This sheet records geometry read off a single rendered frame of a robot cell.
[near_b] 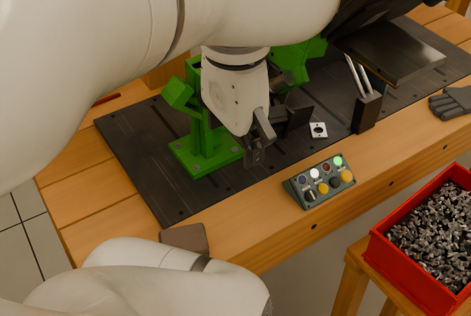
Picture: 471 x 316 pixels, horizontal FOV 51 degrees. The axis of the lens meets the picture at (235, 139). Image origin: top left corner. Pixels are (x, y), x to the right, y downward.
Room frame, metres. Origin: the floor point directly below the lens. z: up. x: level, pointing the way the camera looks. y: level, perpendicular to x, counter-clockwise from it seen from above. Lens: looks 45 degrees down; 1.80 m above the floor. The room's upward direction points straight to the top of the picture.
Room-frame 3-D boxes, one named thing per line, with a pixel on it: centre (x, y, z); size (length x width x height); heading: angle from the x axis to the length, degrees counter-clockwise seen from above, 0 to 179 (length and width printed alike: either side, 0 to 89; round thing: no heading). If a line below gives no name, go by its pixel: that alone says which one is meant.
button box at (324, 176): (0.75, -0.20, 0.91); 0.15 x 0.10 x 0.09; 123
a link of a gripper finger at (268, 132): (0.46, -0.03, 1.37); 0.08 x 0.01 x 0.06; 33
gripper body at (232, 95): (0.50, 0.00, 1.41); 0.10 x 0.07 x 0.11; 33
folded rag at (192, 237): (0.58, 0.11, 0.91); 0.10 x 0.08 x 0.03; 101
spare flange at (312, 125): (0.93, -0.22, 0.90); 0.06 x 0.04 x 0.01; 2
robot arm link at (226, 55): (0.50, 0.00, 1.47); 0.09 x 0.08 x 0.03; 33
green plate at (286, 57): (1.01, -0.17, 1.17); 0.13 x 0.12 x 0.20; 123
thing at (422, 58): (1.06, -0.31, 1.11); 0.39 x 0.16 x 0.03; 33
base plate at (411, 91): (1.10, -0.19, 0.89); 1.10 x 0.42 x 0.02; 123
